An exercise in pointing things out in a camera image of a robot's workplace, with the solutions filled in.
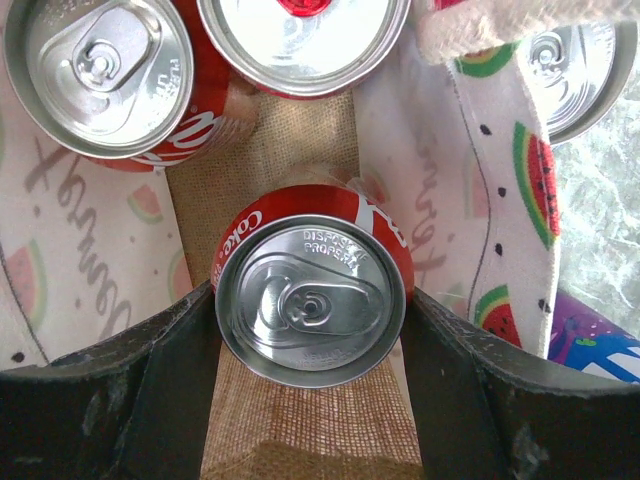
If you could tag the purple Fanta can front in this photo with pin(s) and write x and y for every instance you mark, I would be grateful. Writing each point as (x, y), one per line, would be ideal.
(586, 341)

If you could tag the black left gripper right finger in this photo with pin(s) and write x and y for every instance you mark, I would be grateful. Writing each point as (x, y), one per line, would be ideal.
(485, 409)

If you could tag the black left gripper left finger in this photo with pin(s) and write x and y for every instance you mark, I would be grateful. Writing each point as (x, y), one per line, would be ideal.
(135, 406)

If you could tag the red cola can in bag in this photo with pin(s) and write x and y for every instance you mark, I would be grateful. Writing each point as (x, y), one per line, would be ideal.
(132, 85)

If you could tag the purple Fanta can by bag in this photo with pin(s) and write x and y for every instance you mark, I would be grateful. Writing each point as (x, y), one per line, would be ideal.
(580, 71)

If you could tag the red cola can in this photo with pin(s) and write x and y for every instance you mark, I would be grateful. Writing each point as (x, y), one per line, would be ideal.
(132, 85)
(311, 285)

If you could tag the blue Red Bull can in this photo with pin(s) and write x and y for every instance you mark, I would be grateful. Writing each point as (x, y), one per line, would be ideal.
(304, 49)

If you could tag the watermelon canvas bag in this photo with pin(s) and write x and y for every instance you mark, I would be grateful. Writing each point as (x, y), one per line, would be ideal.
(260, 430)

